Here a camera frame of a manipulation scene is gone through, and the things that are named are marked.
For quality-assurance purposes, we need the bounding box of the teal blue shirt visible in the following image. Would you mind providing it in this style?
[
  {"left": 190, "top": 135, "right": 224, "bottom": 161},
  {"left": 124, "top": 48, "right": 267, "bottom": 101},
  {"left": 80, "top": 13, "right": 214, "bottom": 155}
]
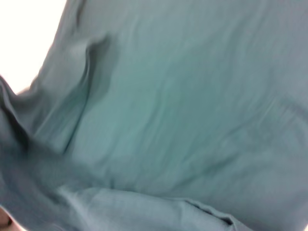
[{"left": 0, "top": 0, "right": 308, "bottom": 231}]

